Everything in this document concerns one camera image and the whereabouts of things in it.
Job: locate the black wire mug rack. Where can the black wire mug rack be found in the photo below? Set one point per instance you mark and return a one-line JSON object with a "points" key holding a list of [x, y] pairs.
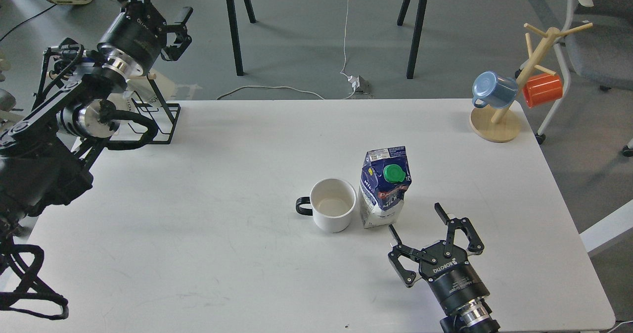
{"points": [[154, 119]]}

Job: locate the blue hanging mug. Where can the blue hanging mug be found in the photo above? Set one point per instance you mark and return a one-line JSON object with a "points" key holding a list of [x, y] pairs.
{"points": [[491, 89]]}

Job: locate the orange hanging mug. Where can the orange hanging mug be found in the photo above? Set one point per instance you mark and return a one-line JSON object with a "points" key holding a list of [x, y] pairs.
{"points": [[542, 88]]}

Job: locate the white power plug adapter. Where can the white power plug adapter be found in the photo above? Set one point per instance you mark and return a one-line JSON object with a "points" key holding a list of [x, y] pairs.
{"points": [[359, 85]]}

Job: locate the white mug black handle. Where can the white mug black handle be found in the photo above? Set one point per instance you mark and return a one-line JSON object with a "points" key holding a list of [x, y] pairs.
{"points": [[330, 204]]}

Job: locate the blue milk carton green cap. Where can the blue milk carton green cap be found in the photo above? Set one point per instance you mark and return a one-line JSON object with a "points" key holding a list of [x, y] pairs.
{"points": [[384, 180]]}

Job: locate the wooden mug tree stand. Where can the wooden mug tree stand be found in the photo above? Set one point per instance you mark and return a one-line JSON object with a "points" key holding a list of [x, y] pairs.
{"points": [[500, 124]]}

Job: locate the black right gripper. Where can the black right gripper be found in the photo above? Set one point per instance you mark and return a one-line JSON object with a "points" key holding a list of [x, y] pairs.
{"points": [[452, 276]]}

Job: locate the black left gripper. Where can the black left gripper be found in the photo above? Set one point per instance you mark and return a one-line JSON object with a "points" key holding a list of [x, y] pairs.
{"points": [[132, 36]]}

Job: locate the black right stand legs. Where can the black right stand legs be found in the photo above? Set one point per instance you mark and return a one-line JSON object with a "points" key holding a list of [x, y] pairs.
{"points": [[418, 26]]}

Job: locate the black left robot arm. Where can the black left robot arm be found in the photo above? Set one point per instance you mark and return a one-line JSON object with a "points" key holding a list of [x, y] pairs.
{"points": [[46, 156]]}

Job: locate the grey office chair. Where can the grey office chair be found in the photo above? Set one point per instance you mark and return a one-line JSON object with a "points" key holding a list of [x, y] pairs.
{"points": [[602, 54]]}

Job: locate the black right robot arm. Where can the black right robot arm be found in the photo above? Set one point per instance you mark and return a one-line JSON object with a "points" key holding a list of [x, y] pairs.
{"points": [[473, 317]]}

